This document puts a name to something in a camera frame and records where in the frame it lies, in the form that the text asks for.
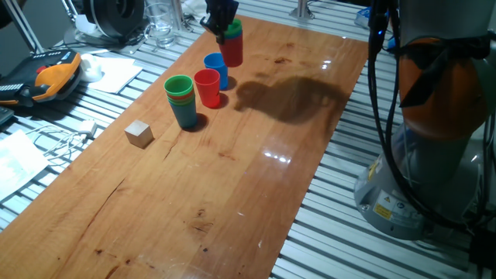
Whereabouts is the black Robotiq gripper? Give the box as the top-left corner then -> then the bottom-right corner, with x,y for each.
199,0 -> 239,46

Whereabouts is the red plastic cup with print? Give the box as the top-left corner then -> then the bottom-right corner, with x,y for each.
166,91 -> 195,102

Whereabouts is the white crumpled cloth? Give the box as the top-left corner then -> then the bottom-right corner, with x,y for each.
181,0 -> 210,21

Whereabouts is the clear glass beaker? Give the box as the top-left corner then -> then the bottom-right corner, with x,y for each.
143,2 -> 175,50

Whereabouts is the black round spool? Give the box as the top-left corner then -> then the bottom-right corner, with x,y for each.
82,0 -> 146,43

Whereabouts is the white paper sheet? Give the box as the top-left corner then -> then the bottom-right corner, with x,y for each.
0,129 -> 50,201
87,56 -> 143,94

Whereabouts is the light wooden block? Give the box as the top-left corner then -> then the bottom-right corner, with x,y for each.
123,119 -> 155,150

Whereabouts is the white rounded object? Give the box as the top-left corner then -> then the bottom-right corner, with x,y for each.
79,53 -> 104,83

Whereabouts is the blue tissue pack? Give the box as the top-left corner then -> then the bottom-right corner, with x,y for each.
354,5 -> 373,30

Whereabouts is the white charger adapter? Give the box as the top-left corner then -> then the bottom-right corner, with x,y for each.
77,119 -> 98,139

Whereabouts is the orange and black teach pendant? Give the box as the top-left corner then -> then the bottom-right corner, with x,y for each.
0,49 -> 83,108

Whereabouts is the grey metal bar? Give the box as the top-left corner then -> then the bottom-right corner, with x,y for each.
4,0 -> 44,54

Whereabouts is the black computer keyboard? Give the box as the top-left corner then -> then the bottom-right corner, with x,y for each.
0,106 -> 16,126

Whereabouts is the silver frame post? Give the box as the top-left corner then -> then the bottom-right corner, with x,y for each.
170,0 -> 186,32

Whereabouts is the aluminium frame post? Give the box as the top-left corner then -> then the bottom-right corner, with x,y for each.
289,0 -> 315,21

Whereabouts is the white charger cable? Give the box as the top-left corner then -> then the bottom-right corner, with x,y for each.
25,123 -> 92,158

